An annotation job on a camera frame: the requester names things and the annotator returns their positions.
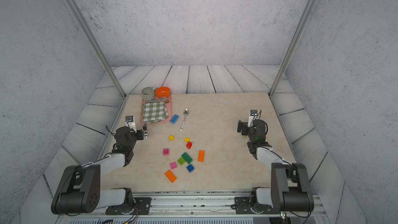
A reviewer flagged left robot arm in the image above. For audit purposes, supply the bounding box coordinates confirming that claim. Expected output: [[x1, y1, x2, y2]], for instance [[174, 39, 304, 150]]
[[51, 124, 150, 216]]

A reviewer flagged blue long lego brick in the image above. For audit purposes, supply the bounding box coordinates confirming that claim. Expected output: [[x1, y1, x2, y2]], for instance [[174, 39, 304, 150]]
[[170, 115, 179, 124]]

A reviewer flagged dark green lego brick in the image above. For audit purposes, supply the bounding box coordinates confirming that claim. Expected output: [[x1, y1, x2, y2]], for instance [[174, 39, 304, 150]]
[[181, 152, 193, 164]]

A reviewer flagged orange bowl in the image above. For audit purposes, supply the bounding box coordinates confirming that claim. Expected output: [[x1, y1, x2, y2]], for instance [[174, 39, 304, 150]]
[[155, 87, 171, 99]]

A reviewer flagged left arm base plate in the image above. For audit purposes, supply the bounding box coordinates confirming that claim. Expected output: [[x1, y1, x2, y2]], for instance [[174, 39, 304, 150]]
[[105, 197, 152, 215]]

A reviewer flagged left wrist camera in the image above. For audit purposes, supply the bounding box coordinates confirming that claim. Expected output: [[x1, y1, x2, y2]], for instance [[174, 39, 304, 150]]
[[125, 116, 137, 132]]

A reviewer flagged striped grey mug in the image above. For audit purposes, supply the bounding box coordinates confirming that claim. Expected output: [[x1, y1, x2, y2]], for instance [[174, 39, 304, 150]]
[[141, 87, 158, 102]]

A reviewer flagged aluminium frame post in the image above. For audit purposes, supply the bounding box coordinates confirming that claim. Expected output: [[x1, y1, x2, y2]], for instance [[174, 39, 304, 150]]
[[64, 0, 126, 99], [268, 0, 317, 98]]

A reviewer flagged green checkered cloth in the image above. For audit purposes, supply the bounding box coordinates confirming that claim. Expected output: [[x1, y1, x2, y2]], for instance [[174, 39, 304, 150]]
[[142, 102, 169, 123]]

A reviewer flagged lime green lego brick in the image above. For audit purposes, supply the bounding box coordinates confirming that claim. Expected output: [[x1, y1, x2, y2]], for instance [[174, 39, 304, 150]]
[[178, 158, 186, 166]]

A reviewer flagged orange lego brick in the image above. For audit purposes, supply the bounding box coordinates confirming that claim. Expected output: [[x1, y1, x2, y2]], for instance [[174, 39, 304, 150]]
[[165, 170, 177, 183], [198, 150, 205, 162]]

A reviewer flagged metal spoon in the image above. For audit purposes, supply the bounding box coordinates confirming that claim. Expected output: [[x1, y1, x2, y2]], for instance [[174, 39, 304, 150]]
[[180, 108, 189, 132]]

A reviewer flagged aluminium front rail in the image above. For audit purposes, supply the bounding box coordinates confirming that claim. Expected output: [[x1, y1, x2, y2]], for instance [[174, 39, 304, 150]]
[[56, 190, 330, 224]]

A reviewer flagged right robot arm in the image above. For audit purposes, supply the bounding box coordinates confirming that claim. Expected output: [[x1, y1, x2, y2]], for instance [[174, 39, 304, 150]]
[[236, 120, 315, 217]]

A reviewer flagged pink tray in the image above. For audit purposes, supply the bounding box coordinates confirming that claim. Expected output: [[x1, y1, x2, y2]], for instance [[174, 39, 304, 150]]
[[140, 96, 173, 124]]

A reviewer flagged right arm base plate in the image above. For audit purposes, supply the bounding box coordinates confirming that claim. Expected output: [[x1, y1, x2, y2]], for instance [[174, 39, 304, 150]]
[[231, 197, 279, 215]]

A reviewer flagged right aluminium frame post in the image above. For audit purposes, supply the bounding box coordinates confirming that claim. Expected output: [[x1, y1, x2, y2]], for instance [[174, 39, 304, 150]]
[[268, 0, 317, 98]]

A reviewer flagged left aluminium frame post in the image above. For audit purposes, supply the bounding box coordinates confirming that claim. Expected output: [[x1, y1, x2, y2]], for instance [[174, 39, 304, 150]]
[[64, 0, 126, 99]]

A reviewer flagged metal utensil on tray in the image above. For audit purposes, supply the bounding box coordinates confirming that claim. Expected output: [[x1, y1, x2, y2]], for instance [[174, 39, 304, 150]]
[[146, 97, 170, 104]]

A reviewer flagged blue small lego brick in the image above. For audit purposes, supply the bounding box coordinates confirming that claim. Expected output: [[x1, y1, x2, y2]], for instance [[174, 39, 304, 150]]
[[187, 164, 194, 173]]

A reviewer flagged orange lego brick front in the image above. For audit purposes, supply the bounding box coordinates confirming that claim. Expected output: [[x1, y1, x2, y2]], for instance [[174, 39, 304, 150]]
[[165, 170, 177, 183]]

